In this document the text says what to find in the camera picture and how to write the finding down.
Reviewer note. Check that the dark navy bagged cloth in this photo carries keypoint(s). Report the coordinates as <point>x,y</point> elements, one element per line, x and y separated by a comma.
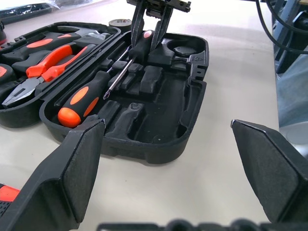
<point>26,13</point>

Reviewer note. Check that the black plastic tool case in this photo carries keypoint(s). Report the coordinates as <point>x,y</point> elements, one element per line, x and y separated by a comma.
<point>163,113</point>

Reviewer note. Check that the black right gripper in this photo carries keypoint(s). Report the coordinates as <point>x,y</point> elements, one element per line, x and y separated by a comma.
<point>173,4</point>

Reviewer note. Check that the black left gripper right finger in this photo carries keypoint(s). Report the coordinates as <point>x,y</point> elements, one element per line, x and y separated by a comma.
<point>272,173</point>

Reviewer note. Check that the silver metal bits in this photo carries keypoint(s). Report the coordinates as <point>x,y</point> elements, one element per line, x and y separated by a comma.
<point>99,35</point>

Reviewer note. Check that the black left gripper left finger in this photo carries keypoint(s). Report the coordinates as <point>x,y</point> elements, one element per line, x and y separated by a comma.
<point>60,183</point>

